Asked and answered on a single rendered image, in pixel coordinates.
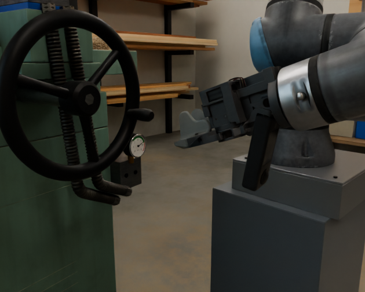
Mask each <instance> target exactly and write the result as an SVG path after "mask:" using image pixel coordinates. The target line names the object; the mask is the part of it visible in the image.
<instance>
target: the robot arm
mask: <svg viewBox="0 0 365 292"><path fill-rule="evenodd" d="M250 54H251V59H252V62H253V65H254V67H255V69H256V70H257V71H258V72H259V73H257V74H254V75H251V76H248V77H246V78H242V77H236V78H232V79H230V80H229V81H227V82H224V83H221V84H219V85H217V86H214V87H211V88H209V89H206V90H204V91H201V92H199V94H200V98H201V101H202V105H201V106H202V110H203V111H202V110H201V109H194V110H193V111H192V113H191V114H190V113H189V112H188V111H183V112H182V113H181V114H180V116H179V121H180V134H181V138H180V140H179V141H176V142H174V145H175V146H177V147H180V148H182V149H186V148H191V147H195V146H199V145H203V144H207V143H211V142H214V141H218V142H219V143H220V142H224V141H228V140H231V139H235V138H238V137H243V136H245V135H247V136H252V137H251V142H250V147H249V153H248V156H247V161H246V167H245V170H244V175H243V181H242V187H244V188H246V189H249V190H251V191H256V190H258V189H259V188H260V187H262V186H263V185H264V184H265V183H266V182H267V179H268V177H269V169H270V166H271V164H273V165H278V166H285V167H296V168H316V167H325V166H329V165H332V164H333V163H334V162H335V150H334V146H333V143H332V140H331V137H330V133H329V125H330V124H332V123H337V122H341V121H362V122H365V0H362V10H361V12H356V13H339V14H335V13H332V14H323V0H269V1H268V3H267V6H266V11H265V16H264V18H262V17H258V18H257V19H255V20H254V21H253V22H252V26H251V29H250ZM231 80H233V81H231ZM213 128H215V130H212V129H213Z"/></svg>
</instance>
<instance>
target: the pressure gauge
mask: <svg viewBox="0 0 365 292"><path fill-rule="evenodd" d="M138 145H140V146H139V147H138ZM146 147H147V142H146V139H145V137H144V136H143V135H142V134H135V133H133V134H132V137H131V139H130V141H129V142H128V144H127V146H126V148H125V149H124V150H123V151H124V153H125V154H126V155H127V157H128V160H129V163H134V158H139V157H141V156H142V155H143V154H144V152H145V150H146Z"/></svg>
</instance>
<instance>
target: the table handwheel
mask: <svg viewBox="0 0 365 292"><path fill-rule="evenodd" d="M66 27H75V28H81V29H84V30H87V31H90V32H92V33H94V34H95V35H97V36H98V37H99V38H101V39H102V40H103V41H104V42H105V43H106V44H107V45H108V46H109V47H110V48H111V50H112V51H111V52H110V54H109V55H108V56H107V58H106V59H105V60H104V61H103V63H102V64H101V66H99V68H98V69H97V70H96V72H95V73H94V74H93V75H92V76H91V77H90V78H89V80H88V81H68V82H66V83H65V84H63V85H62V87H59V86H56V85H52V84H49V83H46V82H42V81H39V80H36V79H34V78H30V77H28V76H25V75H22V74H19V72H20V68H21V66H22V63H23V61H24V59H25V57H26V55H27V54H28V52H29V51H30V49H31V48H32V47H33V46H34V45H35V44H36V42H38V41H39V40H40V39H41V38H42V37H43V36H45V35H46V34H48V33H50V32H52V31H54V30H58V29H60V28H66ZM117 59H118V61H119V64H120V66H121V69H122V72H123V76H124V80H125V86H126V106H125V113H124V117H123V121H122V124H121V126H120V129H119V131H118V133H117V135H116V137H115V138H114V140H113V142H112V143H111V144H110V145H109V147H108V148H107V149H106V150H105V151H104V152H103V153H102V154H100V155H99V156H98V154H97V150H96V145H95V142H94V138H93V132H92V126H91V123H90V116H92V115H94V114H95V113H96V112H97V110H98V109H99V107H100V103H101V95H100V91H99V89H98V87H97V85H98V83H99V82H100V81H101V79H102V78H103V76H104V75H105V74H106V72H107V71H108V70H109V69H110V67H111V66H112V65H113V63H114V62H115V61H116V60H117ZM16 85H19V87H18V88H17V89H16ZM16 97H17V98H18V100H20V101H21V102H24V103H33V104H43V105H52V106H58V107H61V109H62V110H63V111H64V112H65V113H67V114H70V115H77V116H79V119H80V122H81V126H82V130H83V134H84V137H85V141H86V146H87V152H88V155H89V160H90V161H89V162H86V163H83V164H80V165H62V164H59V163H56V162H53V161H51V160H49V159H47V158H46V157H44V156H43V155H41V154H40V153H39V152H38V151H37V150H36V149H35V148H34V147H33V146H32V144H31V143H30V142H29V140H28V138H27V137H26V135H25V133H24V131H23V129H22V126H21V124H20V121H19V117H18V113H17V107H16ZM139 107H140V84H139V80H138V74H137V70H136V66H135V63H134V60H133V58H132V56H131V53H130V51H129V50H128V48H127V46H126V44H125V43H124V41H123V40H122V38H121V37H120V36H119V35H118V33H117V32H116V31H115V30H114V29H113V28H112V27H111V26H110V25H108V24H107V23H106V22H105V21H103V20H102V19H100V18H98V17H96V16H94V15H92V14H90V13H87V12H84V11H81V10H76V9H58V10H52V11H49V12H45V13H42V14H40V15H38V16H37V17H34V18H33V19H31V20H30V21H28V22H27V23H26V24H24V25H23V26H22V27H21V28H20V29H19V30H18V31H17V32H16V33H15V34H14V36H13V37H12V38H11V40H10V41H9V43H8V44H7V46H6V48H5V50H4V51H3V53H2V56H1V59H0V130H1V132H2V135H3V137H4V139H5V141H6V143H7V144H8V146H9V148H10V149H11V150H12V152H13V153H14V154H15V155H16V156H17V158H18V159H19V160H20V161H21V162H23V163H24V164H25V165H26V166H27V167H28V168H30V169H31V170H32V171H34V172H36V173H38V174H39V175H42V176H44V177H47V178H50V179H52V180H58V181H78V180H83V179H86V178H89V177H92V176H95V175H96V174H99V173H100V172H102V171H103V170H105V169H106V168H107V167H109V166H110V165H111V164H112V163H114V162H115V161H116V159H117V158H118V157H119V156H120V154H121V153H122V152H123V150H124V149H125V148H126V146H127V144H128V142H129V141H130V139H131V137H132V134H133V132H134V129H135V126H136V123H137V120H136V119H133V118H130V117H128V116H127V111H128V110H129V109H136V108H139Z"/></svg>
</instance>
